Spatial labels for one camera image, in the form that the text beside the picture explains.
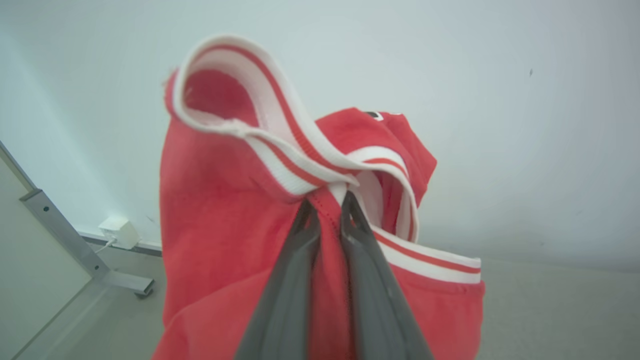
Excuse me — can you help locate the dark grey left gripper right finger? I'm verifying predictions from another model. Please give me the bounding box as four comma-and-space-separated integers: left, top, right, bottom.
340, 192, 435, 360

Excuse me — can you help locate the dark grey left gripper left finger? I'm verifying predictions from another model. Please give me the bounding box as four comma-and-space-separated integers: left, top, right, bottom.
234, 201, 321, 360

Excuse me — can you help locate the red Bulls 23 jersey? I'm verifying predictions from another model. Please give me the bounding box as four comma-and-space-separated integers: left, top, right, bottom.
151, 34, 486, 360

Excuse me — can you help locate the grey metal stand leg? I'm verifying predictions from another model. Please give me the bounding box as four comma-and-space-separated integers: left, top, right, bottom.
19, 189, 155, 300

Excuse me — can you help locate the light grey partition panel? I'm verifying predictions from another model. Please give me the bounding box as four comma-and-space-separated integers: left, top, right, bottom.
0, 142, 93, 360

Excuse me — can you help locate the grey wall baseboard strip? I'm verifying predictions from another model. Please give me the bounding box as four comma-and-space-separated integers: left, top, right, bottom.
77, 230, 163, 258

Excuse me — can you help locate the white wall power adapter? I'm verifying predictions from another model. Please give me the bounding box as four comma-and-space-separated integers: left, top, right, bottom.
98, 216, 140, 250

